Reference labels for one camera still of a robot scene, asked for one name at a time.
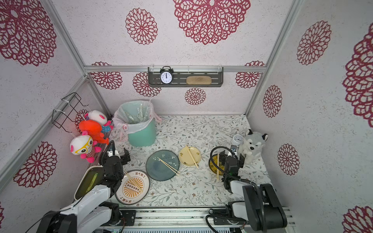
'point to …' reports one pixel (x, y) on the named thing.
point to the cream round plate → (185, 158)
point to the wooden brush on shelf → (198, 80)
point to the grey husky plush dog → (252, 146)
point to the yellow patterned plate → (213, 168)
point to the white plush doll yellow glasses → (84, 145)
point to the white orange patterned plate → (128, 193)
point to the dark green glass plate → (157, 170)
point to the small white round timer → (237, 140)
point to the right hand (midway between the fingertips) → (233, 151)
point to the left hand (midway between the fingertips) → (117, 151)
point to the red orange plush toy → (94, 129)
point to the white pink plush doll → (106, 125)
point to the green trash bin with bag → (135, 122)
